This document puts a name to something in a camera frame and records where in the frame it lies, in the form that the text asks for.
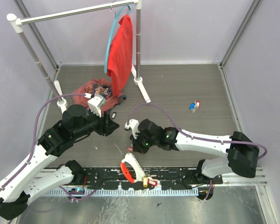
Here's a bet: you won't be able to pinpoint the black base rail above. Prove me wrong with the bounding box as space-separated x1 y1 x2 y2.
85 167 223 190

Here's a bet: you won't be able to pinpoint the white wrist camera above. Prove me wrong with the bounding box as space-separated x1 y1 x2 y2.
124 119 140 139
84 93 106 118

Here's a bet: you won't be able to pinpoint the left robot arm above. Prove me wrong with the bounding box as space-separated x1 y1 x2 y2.
0 105 119 220

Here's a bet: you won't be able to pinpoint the white clothes rack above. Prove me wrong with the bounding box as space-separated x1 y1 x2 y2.
6 0 152 112

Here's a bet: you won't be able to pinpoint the bright red shirt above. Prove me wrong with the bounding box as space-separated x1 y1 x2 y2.
107 15 133 96

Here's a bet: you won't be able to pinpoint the black key tag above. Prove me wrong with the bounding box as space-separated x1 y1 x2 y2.
108 112 117 119

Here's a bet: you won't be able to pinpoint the purple cable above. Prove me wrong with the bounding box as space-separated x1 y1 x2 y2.
129 104 268 161
0 93 87 224

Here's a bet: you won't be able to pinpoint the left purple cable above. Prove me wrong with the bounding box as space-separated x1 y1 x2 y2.
0 93 87 224

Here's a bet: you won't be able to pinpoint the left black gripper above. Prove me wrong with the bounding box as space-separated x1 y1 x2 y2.
73 106 120 140

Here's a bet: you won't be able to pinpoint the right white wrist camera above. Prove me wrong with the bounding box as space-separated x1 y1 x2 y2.
124 119 140 139

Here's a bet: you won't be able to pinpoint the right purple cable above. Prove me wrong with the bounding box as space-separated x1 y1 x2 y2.
129 104 268 161

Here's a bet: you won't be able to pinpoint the blue clothes hanger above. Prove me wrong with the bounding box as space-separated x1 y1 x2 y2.
104 5 131 74

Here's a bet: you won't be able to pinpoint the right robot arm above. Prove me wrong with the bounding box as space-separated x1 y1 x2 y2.
125 119 259 184

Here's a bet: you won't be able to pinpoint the grey cable duct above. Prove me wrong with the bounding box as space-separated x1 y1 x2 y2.
44 187 199 197

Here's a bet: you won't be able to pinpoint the blue and red keys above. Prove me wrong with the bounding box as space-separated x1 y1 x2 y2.
189 101 201 112

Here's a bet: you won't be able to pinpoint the small electronics board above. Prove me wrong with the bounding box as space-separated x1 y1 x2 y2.
68 188 85 195

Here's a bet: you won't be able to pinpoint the red handled keyring with keys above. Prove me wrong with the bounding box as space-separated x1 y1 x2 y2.
120 147 158 188

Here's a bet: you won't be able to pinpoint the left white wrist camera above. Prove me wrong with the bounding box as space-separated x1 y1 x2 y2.
84 93 106 118

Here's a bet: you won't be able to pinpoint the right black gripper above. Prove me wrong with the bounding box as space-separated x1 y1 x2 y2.
130 129 158 154

